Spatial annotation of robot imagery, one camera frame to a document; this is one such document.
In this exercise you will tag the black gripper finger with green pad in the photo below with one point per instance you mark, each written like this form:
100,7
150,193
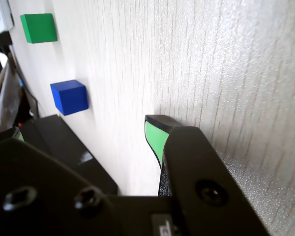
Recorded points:
27,172
194,159

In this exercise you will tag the green wooden cube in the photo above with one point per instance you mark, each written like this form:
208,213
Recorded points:
39,28

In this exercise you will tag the blue wooden cube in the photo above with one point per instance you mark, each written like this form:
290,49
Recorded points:
70,98

